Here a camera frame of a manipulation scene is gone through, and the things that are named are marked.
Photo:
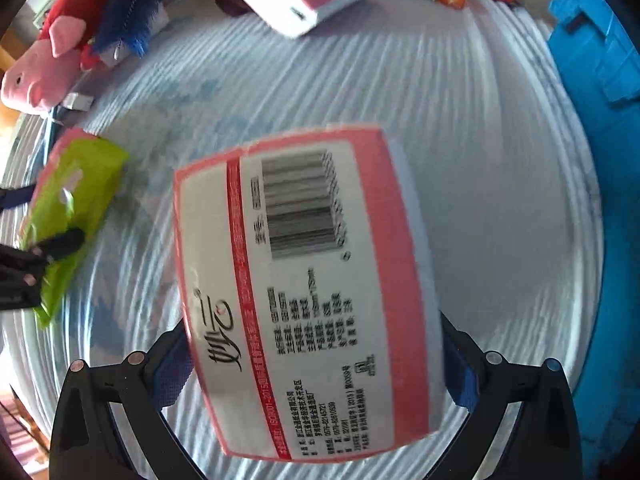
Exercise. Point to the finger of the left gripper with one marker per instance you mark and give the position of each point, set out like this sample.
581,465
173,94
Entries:
11,198
60,246

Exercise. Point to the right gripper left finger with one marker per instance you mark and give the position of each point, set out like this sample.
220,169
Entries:
86,443

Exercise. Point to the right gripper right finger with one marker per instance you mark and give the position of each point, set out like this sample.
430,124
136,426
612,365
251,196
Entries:
544,441

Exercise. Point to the green wet wipes pack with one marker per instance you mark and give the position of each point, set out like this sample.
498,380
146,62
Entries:
73,191

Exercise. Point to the pink white tissue pack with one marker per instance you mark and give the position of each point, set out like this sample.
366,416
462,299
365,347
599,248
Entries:
308,296

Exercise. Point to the pig plush red dress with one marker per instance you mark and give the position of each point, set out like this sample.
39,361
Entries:
44,75

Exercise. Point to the blue plastic storage bin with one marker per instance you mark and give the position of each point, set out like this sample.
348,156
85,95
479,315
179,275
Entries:
595,45

